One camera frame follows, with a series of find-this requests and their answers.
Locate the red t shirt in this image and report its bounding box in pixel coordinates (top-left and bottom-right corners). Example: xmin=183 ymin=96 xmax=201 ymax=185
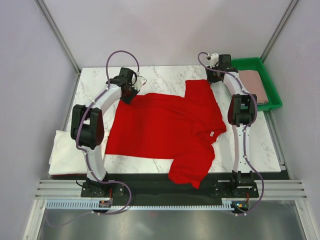
xmin=105 ymin=79 xmax=227 ymax=188

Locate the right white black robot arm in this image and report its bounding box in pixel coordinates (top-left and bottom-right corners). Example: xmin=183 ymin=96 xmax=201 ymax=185
xmin=205 ymin=53 xmax=259 ymax=199

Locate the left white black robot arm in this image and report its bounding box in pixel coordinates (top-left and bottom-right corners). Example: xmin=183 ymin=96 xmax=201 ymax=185
xmin=70 ymin=67 xmax=146 ymax=197

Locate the pink t shirt in bin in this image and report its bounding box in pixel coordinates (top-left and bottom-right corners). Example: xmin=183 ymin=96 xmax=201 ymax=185
xmin=238 ymin=70 xmax=269 ymax=105

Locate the green plastic bin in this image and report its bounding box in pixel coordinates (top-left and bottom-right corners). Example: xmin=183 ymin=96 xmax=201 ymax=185
xmin=231 ymin=57 xmax=282 ymax=111

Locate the folded white t shirt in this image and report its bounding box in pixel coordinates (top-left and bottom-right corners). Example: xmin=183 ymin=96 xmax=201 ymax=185
xmin=47 ymin=129 xmax=111 ymax=177

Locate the folded dark red shirt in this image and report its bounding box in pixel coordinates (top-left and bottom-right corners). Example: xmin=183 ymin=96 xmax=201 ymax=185
xmin=51 ymin=174 xmax=79 ymax=180

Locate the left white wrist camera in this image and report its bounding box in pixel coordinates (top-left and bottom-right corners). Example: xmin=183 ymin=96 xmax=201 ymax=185
xmin=132 ymin=75 xmax=147 ymax=91

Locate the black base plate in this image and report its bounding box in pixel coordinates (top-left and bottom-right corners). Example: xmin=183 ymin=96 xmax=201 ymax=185
xmin=66 ymin=171 xmax=289 ymax=206

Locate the right aluminium corner post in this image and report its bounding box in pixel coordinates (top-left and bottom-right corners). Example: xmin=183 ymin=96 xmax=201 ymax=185
xmin=260 ymin=0 xmax=300 ymax=63

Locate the aluminium corner post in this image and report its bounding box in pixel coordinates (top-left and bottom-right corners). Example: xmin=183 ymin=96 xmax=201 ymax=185
xmin=34 ymin=0 xmax=82 ymax=75
xmin=260 ymin=0 xmax=300 ymax=63

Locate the white slotted cable duct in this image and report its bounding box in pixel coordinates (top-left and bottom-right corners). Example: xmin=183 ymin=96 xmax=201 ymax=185
xmin=46 ymin=199 xmax=248 ymax=211

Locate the left aluminium corner post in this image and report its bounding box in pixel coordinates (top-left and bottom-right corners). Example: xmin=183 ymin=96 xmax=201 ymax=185
xmin=34 ymin=0 xmax=82 ymax=75

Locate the aluminium front frame rail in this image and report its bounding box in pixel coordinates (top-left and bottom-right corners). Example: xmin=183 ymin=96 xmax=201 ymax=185
xmin=35 ymin=180 xmax=307 ymax=201

